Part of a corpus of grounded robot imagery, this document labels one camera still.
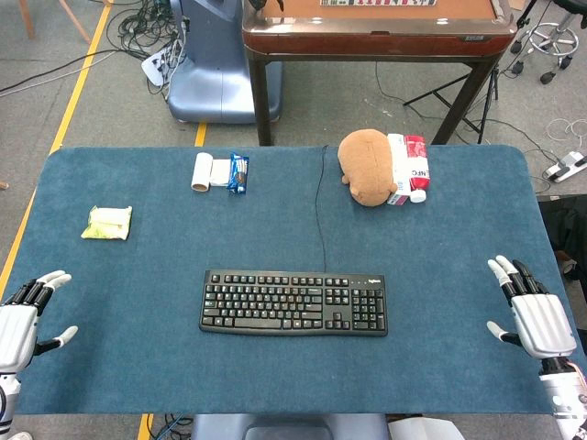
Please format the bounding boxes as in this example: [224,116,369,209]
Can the chrome swivel chair base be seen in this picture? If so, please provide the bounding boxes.
[509,0,587,85]

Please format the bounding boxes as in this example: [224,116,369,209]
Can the black computer keyboard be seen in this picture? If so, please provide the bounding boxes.
[198,269,389,338]

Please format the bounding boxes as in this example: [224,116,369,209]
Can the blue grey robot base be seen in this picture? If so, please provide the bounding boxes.
[166,0,283,125]

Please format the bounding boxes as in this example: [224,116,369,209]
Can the red white juice carton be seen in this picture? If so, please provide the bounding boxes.
[385,132,432,207]

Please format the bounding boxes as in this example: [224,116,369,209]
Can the blue cookie packet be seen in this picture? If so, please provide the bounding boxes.
[226,152,250,195]

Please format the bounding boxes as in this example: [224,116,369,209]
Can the blue felt table mat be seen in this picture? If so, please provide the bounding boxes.
[2,144,587,416]

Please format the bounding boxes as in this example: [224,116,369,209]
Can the white folded tissue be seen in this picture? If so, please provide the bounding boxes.
[209,158,232,188]

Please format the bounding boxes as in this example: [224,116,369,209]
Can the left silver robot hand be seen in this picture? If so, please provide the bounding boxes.
[0,269,79,373]

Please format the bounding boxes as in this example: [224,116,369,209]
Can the black tangled floor cables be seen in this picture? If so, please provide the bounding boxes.
[105,0,190,61]

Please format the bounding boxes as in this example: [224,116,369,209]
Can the brown plush capybara toy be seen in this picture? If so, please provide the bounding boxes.
[337,128,399,208]

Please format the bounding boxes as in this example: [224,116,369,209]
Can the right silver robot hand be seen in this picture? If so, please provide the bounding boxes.
[486,255,578,360]

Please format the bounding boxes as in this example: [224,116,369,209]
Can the brown mahjong table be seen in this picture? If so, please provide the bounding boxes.
[240,0,518,147]

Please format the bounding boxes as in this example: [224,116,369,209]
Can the black keyboard cable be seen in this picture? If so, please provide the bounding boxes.
[314,144,330,273]

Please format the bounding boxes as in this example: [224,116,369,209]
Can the black folding stand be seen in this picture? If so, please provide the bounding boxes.
[403,68,500,145]

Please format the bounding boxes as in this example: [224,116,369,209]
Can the white paper roll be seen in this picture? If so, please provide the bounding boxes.
[190,151,215,193]

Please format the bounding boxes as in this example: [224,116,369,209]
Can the white power strip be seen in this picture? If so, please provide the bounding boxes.
[140,38,185,88]
[543,150,587,184]

